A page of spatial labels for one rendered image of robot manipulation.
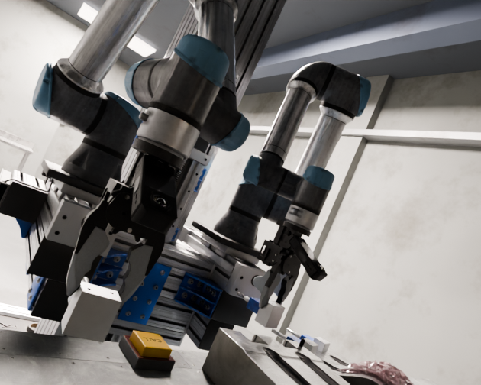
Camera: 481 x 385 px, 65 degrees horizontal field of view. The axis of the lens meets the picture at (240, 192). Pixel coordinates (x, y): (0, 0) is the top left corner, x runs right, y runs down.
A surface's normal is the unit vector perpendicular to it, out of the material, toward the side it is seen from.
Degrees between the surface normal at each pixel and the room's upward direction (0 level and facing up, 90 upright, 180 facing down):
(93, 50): 119
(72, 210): 90
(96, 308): 89
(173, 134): 90
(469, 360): 90
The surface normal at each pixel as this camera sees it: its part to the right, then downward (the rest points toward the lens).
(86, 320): 0.45, 0.13
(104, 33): 0.04, 0.48
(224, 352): -0.69, -0.36
